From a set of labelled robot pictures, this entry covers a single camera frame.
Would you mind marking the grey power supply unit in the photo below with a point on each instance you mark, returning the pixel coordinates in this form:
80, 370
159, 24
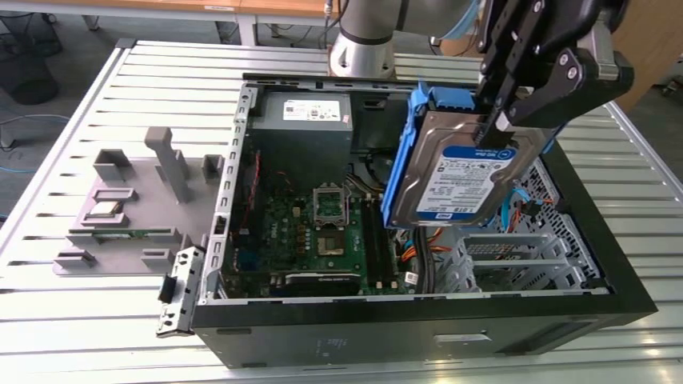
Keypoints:
299, 148

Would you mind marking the black case fan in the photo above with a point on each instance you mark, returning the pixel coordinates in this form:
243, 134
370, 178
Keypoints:
249, 200

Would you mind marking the wooden cabinet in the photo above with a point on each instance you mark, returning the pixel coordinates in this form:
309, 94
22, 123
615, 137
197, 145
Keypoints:
657, 48

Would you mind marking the black RAM slot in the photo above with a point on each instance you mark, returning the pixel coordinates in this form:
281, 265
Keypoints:
390, 260
373, 248

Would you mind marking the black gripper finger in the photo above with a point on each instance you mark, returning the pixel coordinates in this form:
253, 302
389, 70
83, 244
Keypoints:
582, 88
507, 60

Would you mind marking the wooden top workbench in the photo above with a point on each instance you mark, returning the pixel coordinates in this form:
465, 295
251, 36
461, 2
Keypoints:
247, 34

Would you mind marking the silver disk bay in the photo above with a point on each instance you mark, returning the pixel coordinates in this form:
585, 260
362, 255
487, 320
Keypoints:
523, 262

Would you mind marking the black graphics card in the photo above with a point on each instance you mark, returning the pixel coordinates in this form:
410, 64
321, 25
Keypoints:
321, 280

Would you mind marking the black mesh trash bin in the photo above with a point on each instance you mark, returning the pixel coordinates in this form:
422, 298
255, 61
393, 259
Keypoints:
32, 76

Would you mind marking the CPU socket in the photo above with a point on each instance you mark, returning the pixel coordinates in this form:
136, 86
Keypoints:
333, 245

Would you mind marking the hard disk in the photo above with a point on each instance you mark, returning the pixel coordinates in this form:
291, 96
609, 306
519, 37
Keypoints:
459, 188

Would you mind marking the green RAM stick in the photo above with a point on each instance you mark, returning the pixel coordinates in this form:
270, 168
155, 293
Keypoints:
139, 233

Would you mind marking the silver slot retainer bracket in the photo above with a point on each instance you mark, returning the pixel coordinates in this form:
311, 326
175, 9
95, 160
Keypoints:
185, 288

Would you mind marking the grey parts rack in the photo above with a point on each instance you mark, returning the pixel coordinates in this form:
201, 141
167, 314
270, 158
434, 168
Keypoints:
155, 216

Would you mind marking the green motherboard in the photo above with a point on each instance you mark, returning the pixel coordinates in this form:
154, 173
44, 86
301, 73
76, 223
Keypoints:
278, 248

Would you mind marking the silver CPU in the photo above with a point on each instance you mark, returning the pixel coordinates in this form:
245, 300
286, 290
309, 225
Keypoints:
107, 209

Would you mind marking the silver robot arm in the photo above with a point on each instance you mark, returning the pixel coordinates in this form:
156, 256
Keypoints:
363, 60

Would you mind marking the black PC case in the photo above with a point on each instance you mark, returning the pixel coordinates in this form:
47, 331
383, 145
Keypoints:
374, 340

